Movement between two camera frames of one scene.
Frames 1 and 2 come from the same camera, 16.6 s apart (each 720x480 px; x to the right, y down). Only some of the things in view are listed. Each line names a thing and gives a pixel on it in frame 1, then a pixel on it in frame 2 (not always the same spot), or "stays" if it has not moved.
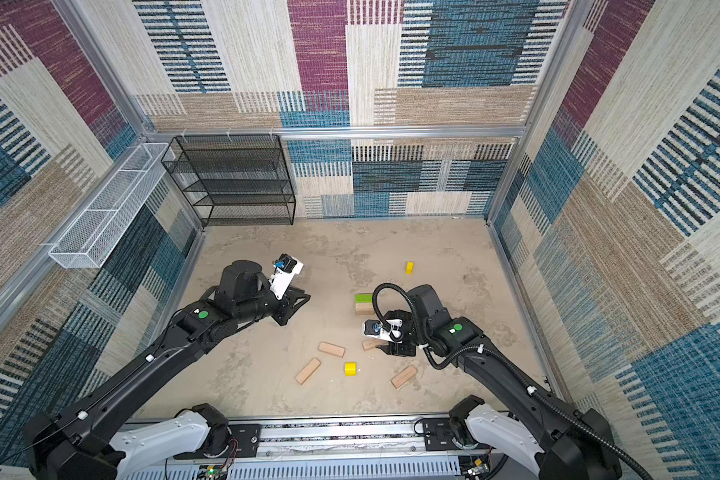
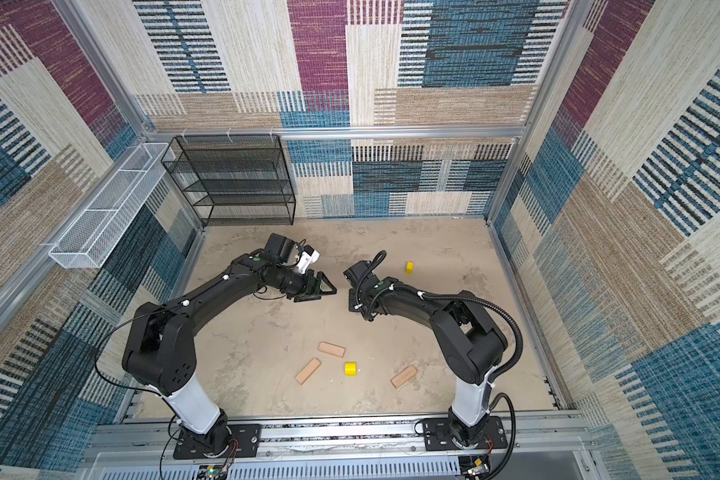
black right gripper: [401, 349] → [353, 304]
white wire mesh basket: [97, 229] stays
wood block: [404, 376] stays
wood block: [307, 370] stays
